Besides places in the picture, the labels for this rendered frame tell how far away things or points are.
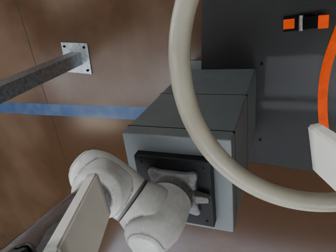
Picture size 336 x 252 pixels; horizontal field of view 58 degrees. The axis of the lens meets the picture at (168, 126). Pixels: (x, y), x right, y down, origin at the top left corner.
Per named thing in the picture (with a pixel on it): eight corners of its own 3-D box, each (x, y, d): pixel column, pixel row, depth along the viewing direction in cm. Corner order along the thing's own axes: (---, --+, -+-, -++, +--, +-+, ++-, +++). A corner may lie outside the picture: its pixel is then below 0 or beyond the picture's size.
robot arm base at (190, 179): (212, 215, 108) (208, 226, 103) (155, 206, 116) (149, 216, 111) (209, 173, 100) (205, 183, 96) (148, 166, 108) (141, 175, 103)
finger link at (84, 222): (81, 305, 13) (65, 308, 13) (111, 212, 20) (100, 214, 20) (57, 248, 12) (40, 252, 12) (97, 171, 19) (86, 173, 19)
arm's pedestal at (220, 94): (264, 141, 180) (247, 245, 114) (183, 136, 198) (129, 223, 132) (266, 58, 159) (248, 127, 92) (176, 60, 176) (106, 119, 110)
